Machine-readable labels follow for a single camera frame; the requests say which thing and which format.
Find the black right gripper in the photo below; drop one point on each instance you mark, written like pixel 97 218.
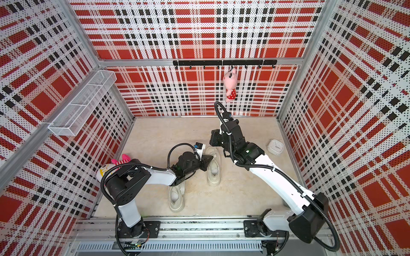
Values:
pixel 217 133

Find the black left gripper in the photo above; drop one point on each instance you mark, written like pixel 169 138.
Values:
pixel 205 161

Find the white sneaker one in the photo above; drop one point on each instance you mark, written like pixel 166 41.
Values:
pixel 214 167
pixel 176 198

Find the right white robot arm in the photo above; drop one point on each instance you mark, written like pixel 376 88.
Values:
pixel 307 210

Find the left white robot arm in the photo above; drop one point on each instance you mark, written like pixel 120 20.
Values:
pixel 121 183

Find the pink hanging plush toy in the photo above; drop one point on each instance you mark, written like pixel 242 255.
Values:
pixel 230 81

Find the pink striped plush doll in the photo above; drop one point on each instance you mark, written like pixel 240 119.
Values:
pixel 100 173

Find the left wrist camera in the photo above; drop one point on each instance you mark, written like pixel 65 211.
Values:
pixel 199 149

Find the black hook rail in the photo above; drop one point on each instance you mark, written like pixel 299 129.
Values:
pixel 240 62

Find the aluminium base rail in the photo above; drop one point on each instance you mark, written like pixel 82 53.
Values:
pixel 200 235

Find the white wire mesh basket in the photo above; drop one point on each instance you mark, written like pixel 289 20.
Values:
pixel 72 118

